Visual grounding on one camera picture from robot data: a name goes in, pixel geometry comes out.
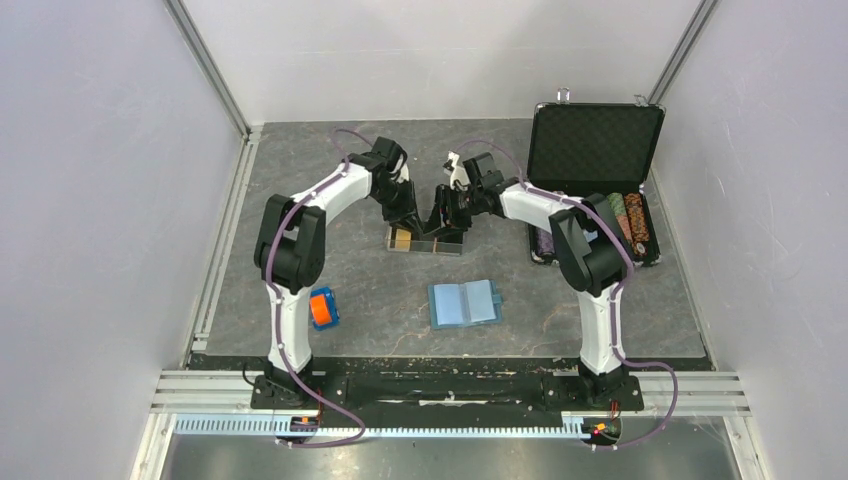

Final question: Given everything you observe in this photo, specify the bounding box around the left aluminium frame post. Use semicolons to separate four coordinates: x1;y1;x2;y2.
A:
163;0;252;138

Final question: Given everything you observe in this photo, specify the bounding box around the white slotted cable duct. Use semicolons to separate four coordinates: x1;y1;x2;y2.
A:
173;414;614;441

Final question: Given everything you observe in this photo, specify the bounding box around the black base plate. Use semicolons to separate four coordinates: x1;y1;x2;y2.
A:
250;357;645;427

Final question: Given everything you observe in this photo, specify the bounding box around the gold card stack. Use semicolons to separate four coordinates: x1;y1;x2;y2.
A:
388;229;413;252

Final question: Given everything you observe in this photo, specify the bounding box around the aluminium frame post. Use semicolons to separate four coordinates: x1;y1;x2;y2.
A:
648;0;720;104
163;0;252;138

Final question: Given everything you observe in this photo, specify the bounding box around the blue card holder wallet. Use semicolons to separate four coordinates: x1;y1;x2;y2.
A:
428;280;503;330

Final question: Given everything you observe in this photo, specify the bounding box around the right aluminium frame post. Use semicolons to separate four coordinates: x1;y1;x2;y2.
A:
648;0;720;104

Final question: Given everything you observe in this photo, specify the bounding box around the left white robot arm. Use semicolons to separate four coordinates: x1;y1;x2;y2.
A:
254;137;423;408

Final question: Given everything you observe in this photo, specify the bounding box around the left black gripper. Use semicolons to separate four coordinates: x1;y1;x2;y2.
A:
372;179;424;235

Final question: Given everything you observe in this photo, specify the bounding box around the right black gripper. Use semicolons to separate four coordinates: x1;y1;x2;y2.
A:
425;183;484;236

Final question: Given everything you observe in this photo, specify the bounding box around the clear acrylic card tray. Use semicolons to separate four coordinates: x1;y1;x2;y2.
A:
385;226;464;256

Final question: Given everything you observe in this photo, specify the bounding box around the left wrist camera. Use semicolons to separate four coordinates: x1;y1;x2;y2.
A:
390;154;410;183

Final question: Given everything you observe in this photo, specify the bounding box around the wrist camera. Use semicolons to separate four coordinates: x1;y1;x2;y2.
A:
443;151;470;191
390;154;410;183

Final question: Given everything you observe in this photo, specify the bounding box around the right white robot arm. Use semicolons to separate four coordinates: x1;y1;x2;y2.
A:
424;152;633;408

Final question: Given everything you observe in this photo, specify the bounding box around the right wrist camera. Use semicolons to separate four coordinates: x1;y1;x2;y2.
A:
443;151;470;191

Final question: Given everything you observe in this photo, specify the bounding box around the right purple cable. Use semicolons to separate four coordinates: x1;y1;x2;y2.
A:
452;139;680;453

